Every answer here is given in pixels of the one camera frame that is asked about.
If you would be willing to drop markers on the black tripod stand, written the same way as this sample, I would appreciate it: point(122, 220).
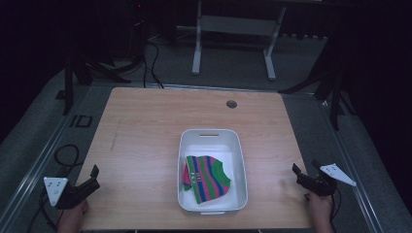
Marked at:
point(68, 84)
point(335, 97)

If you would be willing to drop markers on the person's left hand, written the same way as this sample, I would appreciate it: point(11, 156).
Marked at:
point(72, 217)

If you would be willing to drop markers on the white plastic bin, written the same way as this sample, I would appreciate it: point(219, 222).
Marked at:
point(238, 181)

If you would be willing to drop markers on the person's right hand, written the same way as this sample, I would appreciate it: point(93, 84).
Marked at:
point(320, 212)

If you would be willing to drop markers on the striped knitted shirt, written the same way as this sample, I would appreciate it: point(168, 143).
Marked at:
point(207, 178)

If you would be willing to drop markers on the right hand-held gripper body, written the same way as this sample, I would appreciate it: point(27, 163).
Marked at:
point(322, 183)

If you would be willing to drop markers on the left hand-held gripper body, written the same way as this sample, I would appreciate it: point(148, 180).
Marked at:
point(69, 195)

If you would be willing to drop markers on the white metal desk frame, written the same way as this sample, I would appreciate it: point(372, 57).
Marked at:
point(239, 26)

